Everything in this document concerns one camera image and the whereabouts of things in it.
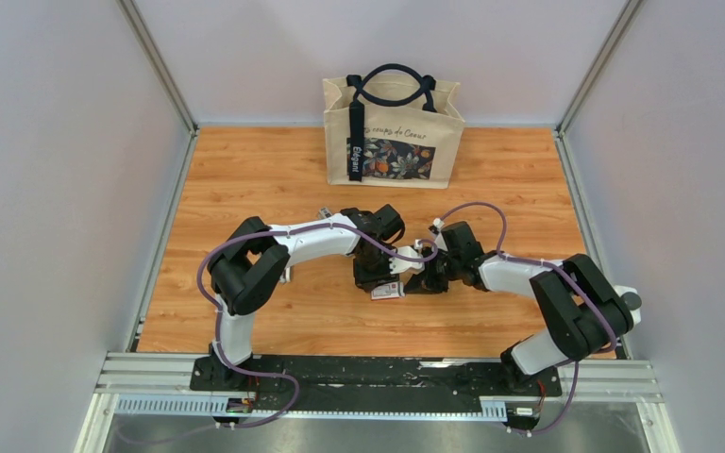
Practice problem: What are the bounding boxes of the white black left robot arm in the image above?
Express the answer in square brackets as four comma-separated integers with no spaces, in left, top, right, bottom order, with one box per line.
[204,204,406,392]

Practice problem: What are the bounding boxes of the aluminium frame rail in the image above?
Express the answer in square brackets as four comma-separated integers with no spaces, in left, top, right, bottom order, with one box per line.
[95,353,664,422]

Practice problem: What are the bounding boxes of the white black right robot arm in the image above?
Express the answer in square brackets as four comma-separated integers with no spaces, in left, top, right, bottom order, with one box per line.
[404,222,642,395]

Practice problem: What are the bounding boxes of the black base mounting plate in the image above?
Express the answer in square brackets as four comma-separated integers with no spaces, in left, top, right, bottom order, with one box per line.
[190,353,562,413]

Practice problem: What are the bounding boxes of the beige floral tote bag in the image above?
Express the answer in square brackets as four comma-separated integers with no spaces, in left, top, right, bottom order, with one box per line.
[323,63,465,189]

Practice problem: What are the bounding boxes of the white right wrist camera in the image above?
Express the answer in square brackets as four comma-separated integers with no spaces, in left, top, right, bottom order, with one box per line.
[429,218,447,251]

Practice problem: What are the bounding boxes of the white box with black knob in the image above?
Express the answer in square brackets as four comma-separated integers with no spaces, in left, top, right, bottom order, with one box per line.
[613,285,642,326]

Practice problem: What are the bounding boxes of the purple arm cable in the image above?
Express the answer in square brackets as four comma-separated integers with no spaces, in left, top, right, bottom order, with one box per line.
[195,222,442,432]
[437,201,619,436]

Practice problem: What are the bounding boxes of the red white staple box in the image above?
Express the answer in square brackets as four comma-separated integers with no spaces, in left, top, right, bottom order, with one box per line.
[370,281,405,300]

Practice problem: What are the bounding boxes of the grey and black stapler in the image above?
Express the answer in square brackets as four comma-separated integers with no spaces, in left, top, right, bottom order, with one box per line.
[317,207,332,220]

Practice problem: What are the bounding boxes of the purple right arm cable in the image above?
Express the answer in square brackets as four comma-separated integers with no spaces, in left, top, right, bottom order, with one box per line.
[437,201,619,436]

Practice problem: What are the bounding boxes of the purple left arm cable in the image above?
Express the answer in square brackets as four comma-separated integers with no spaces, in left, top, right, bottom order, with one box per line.
[195,222,442,432]

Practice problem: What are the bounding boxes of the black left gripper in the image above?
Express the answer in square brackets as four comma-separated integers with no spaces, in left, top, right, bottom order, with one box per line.
[354,246,401,295]

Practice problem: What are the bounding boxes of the small grey-green stapler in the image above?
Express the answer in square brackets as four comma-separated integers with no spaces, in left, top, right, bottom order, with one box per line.
[279,267,292,284]

